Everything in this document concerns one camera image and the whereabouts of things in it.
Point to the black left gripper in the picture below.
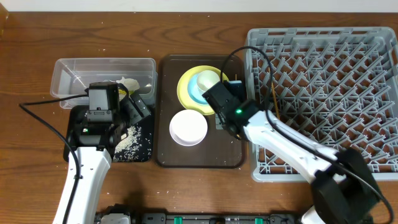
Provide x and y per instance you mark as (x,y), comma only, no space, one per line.
(136,116)

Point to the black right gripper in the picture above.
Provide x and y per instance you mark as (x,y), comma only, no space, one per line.
(221,120)

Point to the white tissue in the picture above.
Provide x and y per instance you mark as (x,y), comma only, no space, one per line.
(129,83)

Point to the white bowl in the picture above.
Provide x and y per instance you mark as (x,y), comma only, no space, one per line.
(188,128)

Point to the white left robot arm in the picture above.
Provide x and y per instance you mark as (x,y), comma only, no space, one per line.
(91,148)

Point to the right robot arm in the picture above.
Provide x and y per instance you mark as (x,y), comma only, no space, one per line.
(343,189)

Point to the clear plastic waste bin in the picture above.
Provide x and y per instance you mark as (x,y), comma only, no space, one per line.
(72,76)

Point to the grey dishwasher rack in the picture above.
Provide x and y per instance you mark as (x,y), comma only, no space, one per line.
(335,85)

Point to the white paper cup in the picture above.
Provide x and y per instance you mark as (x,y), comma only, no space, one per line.
(206,79)

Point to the light blue small plate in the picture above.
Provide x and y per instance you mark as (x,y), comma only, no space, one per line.
(193,91)

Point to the black rectangular tray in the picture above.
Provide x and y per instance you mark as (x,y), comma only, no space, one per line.
(79,112)

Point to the spilled rice grains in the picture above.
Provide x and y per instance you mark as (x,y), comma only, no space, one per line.
(136,145)

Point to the dark brown serving tray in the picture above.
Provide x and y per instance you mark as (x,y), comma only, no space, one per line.
(218,150)

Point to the yellow plate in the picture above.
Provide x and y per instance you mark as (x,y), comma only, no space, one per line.
(182,90)

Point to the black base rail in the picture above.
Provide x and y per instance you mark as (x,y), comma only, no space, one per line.
(119,214)

